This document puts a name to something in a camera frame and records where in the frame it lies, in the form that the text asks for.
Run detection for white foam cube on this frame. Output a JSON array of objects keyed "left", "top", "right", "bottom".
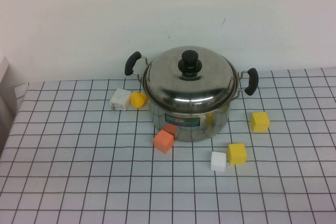
[{"left": 210, "top": 151, "right": 227, "bottom": 173}]

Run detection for worn white foam block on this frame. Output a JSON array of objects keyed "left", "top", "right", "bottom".
[{"left": 109, "top": 88, "right": 132, "bottom": 111}]

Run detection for yellow foam cube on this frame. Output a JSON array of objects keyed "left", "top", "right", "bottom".
[
  {"left": 249, "top": 111, "right": 271, "bottom": 133},
  {"left": 227, "top": 143, "right": 248, "bottom": 166}
]

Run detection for orange foam cube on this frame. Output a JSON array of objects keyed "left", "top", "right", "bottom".
[{"left": 153, "top": 129, "right": 175, "bottom": 155}]

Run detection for steel lid black knob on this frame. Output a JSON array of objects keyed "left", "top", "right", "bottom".
[{"left": 142, "top": 46, "right": 240, "bottom": 113}]

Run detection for stainless steel pot black handles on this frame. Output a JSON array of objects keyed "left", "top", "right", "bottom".
[{"left": 124, "top": 51, "right": 259, "bottom": 143}]

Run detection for white black-grid tablecloth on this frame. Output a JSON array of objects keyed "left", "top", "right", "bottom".
[{"left": 0, "top": 67, "right": 336, "bottom": 224}]

